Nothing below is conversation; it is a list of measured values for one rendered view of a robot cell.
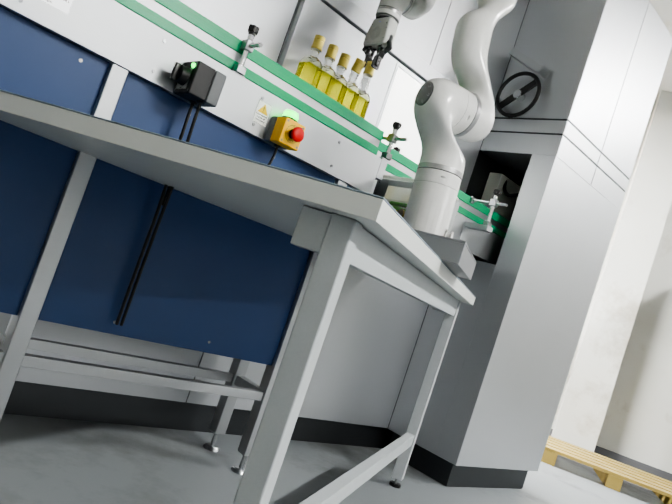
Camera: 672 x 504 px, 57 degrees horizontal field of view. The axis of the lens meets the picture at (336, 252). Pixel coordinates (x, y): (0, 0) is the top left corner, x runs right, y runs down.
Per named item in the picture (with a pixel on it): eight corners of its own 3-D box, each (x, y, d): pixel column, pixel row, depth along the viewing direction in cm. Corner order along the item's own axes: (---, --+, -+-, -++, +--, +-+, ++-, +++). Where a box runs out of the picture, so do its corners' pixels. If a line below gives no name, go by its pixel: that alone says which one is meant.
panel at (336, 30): (429, 185, 263) (455, 109, 265) (435, 185, 261) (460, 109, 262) (268, 89, 202) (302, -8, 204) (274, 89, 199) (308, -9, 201)
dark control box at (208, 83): (199, 108, 154) (210, 77, 154) (216, 109, 148) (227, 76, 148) (170, 94, 148) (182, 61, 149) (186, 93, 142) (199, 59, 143)
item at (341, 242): (401, 487, 228) (462, 301, 232) (190, 710, 85) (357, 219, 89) (378, 477, 231) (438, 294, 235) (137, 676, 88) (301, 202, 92)
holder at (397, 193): (383, 234, 219) (397, 193, 220) (445, 248, 199) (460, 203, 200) (351, 219, 208) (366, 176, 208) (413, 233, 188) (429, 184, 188)
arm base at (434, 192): (460, 256, 168) (478, 191, 170) (449, 243, 151) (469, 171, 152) (395, 240, 175) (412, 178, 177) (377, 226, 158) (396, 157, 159)
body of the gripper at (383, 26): (369, 13, 211) (359, 44, 211) (391, 10, 204) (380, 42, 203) (383, 25, 216) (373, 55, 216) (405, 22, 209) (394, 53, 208)
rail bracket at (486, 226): (461, 241, 253) (478, 189, 254) (496, 248, 240) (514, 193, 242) (455, 237, 249) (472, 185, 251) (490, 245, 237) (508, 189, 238)
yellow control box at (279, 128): (281, 151, 172) (290, 126, 173) (298, 153, 167) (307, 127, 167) (262, 141, 168) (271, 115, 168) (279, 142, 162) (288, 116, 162)
